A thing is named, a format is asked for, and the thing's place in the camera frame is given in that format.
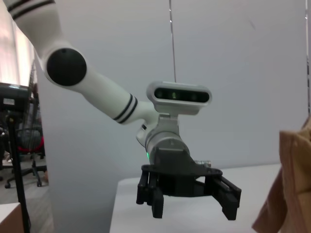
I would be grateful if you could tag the silver left wrist depth camera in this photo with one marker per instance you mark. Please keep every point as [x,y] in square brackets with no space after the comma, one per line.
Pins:
[181,95]

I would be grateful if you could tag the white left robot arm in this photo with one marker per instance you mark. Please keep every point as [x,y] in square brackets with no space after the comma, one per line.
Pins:
[102,92]

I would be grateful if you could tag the black cylindrical camera device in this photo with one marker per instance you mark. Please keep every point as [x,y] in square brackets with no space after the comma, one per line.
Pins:
[13,97]

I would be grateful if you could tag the white low cabinet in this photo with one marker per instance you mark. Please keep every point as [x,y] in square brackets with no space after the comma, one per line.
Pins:
[9,217]

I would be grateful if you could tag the black tripod stand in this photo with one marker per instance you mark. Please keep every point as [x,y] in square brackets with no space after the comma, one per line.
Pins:
[19,170]

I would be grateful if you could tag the khaki canvas food bag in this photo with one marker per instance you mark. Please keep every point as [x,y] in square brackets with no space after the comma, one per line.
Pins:
[291,182]

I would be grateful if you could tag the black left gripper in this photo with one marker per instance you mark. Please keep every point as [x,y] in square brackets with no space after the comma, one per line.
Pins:
[179,174]

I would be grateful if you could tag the black red mesh office chair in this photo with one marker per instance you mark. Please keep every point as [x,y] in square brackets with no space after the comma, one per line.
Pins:
[31,143]

